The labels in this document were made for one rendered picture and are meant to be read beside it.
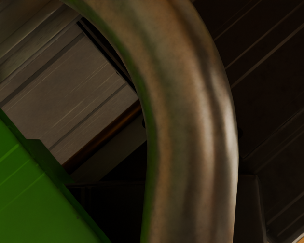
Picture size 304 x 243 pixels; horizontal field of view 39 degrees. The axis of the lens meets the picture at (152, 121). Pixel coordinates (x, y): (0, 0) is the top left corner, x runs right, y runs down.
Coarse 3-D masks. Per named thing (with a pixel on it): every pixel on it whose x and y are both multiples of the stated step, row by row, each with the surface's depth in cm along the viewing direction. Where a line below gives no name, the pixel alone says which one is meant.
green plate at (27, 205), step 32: (0, 128) 18; (0, 160) 18; (32, 160) 18; (0, 192) 18; (32, 192) 18; (64, 192) 18; (0, 224) 18; (32, 224) 18; (64, 224) 18; (96, 224) 19
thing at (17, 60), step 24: (0, 0) 20; (24, 0) 21; (48, 0) 21; (0, 24) 21; (24, 24) 20; (48, 24) 21; (72, 24) 21; (0, 48) 20; (24, 48) 21; (0, 72) 21
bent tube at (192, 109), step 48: (96, 0) 13; (144, 0) 13; (144, 48) 13; (192, 48) 13; (144, 96) 13; (192, 96) 13; (192, 144) 13; (144, 192) 14; (192, 192) 12; (144, 240) 13; (192, 240) 12
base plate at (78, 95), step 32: (32, 64) 54; (64, 64) 58; (96, 64) 63; (0, 96) 54; (32, 96) 59; (64, 96) 65; (96, 96) 71; (128, 96) 79; (32, 128) 66; (64, 128) 72; (96, 128) 81; (64, 160) 83
